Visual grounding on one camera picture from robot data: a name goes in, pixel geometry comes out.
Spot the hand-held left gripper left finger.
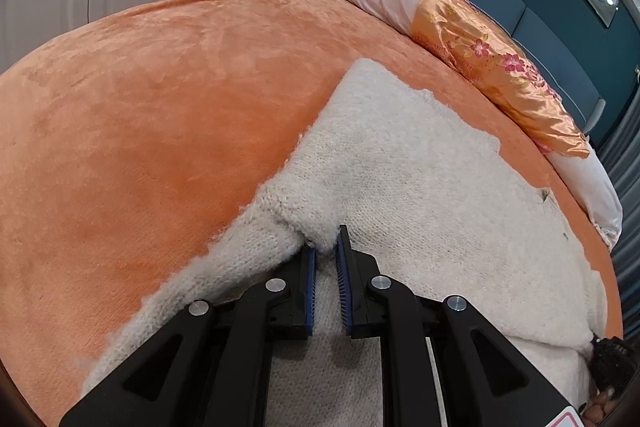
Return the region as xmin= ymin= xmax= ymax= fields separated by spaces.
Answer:
xmin=59 ymin=241 xmax=317 ymax=427

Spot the grey-blue curtain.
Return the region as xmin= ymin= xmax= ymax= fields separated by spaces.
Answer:
xmin=597 ymin=72 xmax=640 ymax=308

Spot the person's right hand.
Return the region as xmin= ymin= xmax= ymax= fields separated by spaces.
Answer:
xmin=580 ymin=388 xmax=620 ymax=427

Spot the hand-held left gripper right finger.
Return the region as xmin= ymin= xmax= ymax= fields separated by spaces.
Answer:
xmin=336 ymin=224 xmax=577 ymax=427

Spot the orange plush blanket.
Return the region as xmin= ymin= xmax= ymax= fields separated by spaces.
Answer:
xmin=0 ymin=0 xmax=626 ymax=413

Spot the cream knitted sweater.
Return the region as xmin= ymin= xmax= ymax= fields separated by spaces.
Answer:
xmin=80 ymin=58 xmax=603 ymax=427

